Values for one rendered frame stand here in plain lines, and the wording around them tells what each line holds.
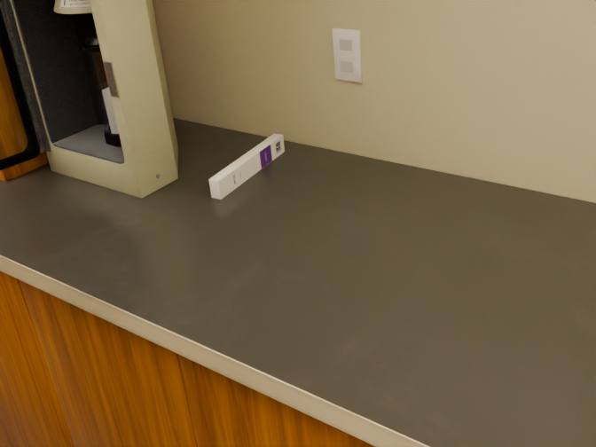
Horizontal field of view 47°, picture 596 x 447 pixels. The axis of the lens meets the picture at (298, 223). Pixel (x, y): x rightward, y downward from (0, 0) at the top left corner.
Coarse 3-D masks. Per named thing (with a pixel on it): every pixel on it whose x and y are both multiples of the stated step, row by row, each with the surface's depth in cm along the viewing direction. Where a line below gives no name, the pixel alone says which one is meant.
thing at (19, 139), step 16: (0, 48) 145; (0, 64) 146; (0, 80) 147; (0, 96) 148; (0, 112) 149; (16, 112) 151; (0, 128) 150; (16, 128) 152; (0, 144) 151; (16, 144) 154
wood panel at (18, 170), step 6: (42, 156) 166; (24, 162) 162; (30, 162) 164; (36, 162) 165; (42, 162) 166; (48, 162) 168; (12, 168) 160; (18, 168) 161; (24, 168) 163; (30, 168) 164; (36, 168) 165; (0, 174) 160; (6, 174) 159; (12, 174) 161; (18, 174) 162; (6, 180) 160
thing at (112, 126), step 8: (88, 56) 146; (96, 56) 143; (96, 64) 144; (96, 72) 145; (104, 72) 144; (96, 80) 147; (104, 80) 145; (96, 88) 148; (104, 88) 146; (104, 96) 147; (104, 104) 149; (112, 104) 148; (104, 112) 150; (112, 112) 149; (104, 120) 151; (112, 120) 150; (112, 128) 151
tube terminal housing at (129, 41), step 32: (96, 0) 126; (128, 0) 131; (128, 32) 133; (128, 64) 134; (160, 64) 149; (128, 96) 136; (160, 96) 143; (128, 128) 138; (160, 128) 145; (64, 160) 157; (96, 160) 149; (128, 160) 142; (160, 160) 147; (128, 192) 148
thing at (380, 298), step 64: (192, 128) 181; (0, 192) 154; (64, 192) 151; (192, 192) 146; (256, 192) 144; (320, 192) 141; (384, 192) 139; (448, 192) 136; (512, 192) 134; (0, 256) 129; (64, 256) 126; (128, 256) 124; (192, 256) 123; (256, 256) 121; (320, 256) 119; (384, 256) 117; (448, 256) 116; (512, 256) 114; (576, 256) 112; (128, 320) 110; (192, 320) 106; (256, 320) 104; (320, 320) 103; (384, 320) 102; (448, 320) 101; (512, 320) 99; (576, 320) 98; (256, 384) 96; (320, 384) 91; (384, 384) 90; (448, 384) 89; (512, 384) 88; (576, 384) 87
